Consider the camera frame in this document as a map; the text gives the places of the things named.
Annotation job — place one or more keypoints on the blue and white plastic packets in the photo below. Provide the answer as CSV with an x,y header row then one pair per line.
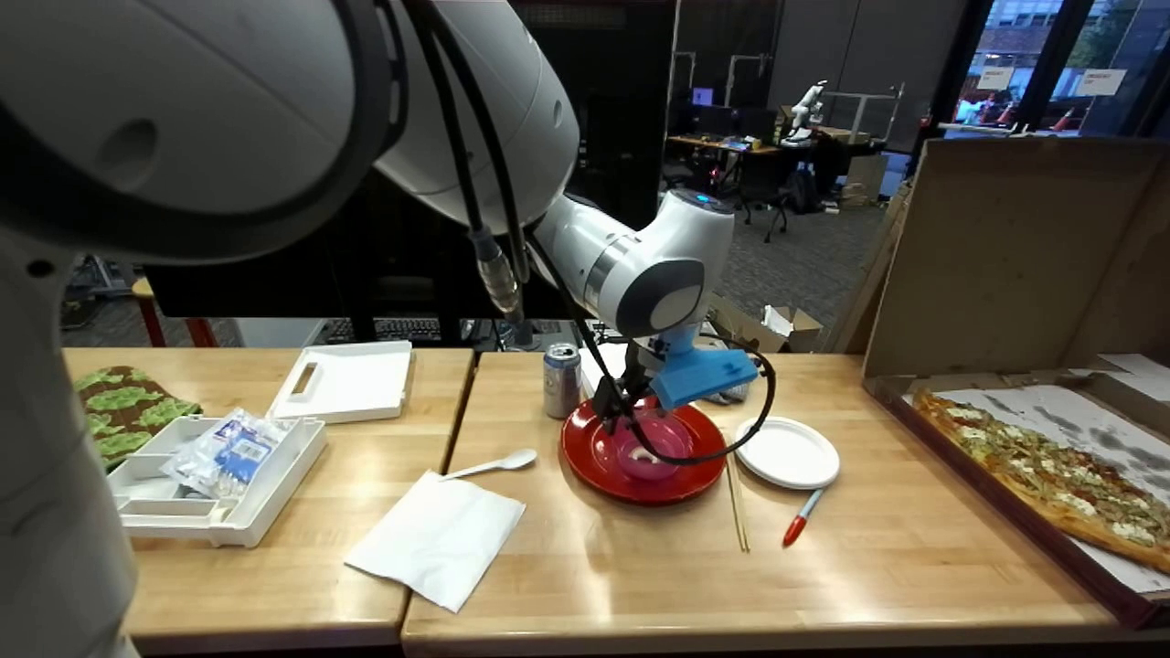
x,y
241,451

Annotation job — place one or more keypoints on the green brown knitted mitt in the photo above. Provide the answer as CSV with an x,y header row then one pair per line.
x,y
122,409

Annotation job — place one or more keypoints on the clear tape roll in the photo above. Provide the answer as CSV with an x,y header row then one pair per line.
x,y
642,456

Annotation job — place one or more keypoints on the small white plate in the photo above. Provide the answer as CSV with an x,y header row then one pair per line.
x,y
792,456

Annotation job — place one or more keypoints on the cardboard pizza box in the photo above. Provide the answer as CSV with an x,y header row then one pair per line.
x,y
1012,259

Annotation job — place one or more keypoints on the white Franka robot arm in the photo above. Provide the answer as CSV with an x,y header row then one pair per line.
x,y
244,111

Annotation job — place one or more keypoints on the rectangular pizza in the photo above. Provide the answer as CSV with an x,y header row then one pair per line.
x,y
1046,477

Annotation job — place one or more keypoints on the red metal stool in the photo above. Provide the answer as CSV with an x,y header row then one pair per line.
x,y
152,311

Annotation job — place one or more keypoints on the white paper napkin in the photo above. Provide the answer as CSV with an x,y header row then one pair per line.
x,y
433,536

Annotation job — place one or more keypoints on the small white background robot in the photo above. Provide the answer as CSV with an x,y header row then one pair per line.
x,y
806,111

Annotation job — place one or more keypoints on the white plastic spoon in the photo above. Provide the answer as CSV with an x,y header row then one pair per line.
x,y
498,467

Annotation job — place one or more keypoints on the red plate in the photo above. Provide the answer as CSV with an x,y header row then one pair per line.
x,y
608,468

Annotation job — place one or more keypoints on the wooden background desk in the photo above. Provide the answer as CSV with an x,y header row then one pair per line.
x,y
745,145

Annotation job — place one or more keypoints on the silver drink can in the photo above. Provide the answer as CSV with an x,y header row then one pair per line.
x,y
560,384

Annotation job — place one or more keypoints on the white cutting board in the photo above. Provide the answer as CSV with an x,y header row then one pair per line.
x,y
352,378

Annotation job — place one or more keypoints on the open cardboard box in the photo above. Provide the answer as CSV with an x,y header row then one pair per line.
x,y
779,327

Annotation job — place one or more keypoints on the purple bowl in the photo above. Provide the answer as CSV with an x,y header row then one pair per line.
x,y
667,435

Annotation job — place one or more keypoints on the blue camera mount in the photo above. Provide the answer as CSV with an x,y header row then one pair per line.
x,y
700,373

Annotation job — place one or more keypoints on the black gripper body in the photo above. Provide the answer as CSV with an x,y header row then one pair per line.
x,y
638,390

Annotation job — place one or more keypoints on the wooden chopstick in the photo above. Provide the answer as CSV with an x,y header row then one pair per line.
x,y
736,513

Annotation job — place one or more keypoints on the black office chair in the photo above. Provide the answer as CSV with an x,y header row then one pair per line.
x,y
760,183

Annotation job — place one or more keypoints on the white divided tray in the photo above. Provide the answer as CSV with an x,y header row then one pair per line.
x,y
171,513

